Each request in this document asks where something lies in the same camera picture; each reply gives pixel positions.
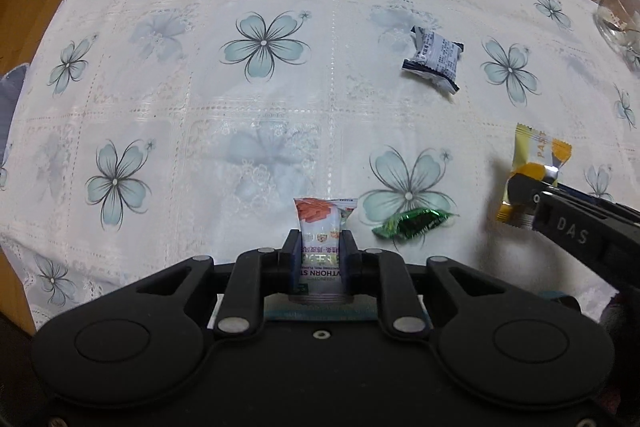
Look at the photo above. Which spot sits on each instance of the clear glass cup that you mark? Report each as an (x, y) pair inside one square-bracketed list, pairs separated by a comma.
[(620, 17)]

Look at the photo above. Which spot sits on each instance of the black white snack packet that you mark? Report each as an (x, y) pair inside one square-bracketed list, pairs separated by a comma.
[(435, 57)]

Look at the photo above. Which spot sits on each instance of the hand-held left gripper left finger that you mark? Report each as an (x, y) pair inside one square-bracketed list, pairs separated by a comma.
[(295, 259)]

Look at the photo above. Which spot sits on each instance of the white floral lace tablecloth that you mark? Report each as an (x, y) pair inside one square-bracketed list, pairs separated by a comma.
[(200, 82)]

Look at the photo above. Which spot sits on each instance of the yellow white snack packet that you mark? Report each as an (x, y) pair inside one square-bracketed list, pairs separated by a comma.
[(535, 147)]

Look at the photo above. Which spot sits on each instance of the green wrapped candy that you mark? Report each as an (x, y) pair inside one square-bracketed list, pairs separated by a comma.
[(410, 223)]

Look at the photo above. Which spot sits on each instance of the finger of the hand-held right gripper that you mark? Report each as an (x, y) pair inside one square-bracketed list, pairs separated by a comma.
[(525, 189)]

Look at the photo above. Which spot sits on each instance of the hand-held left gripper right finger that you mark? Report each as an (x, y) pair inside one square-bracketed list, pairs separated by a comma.
[(349, 259)]

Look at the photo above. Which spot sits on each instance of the white red snack packet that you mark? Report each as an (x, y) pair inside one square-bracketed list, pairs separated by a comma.
[(320, 227)]

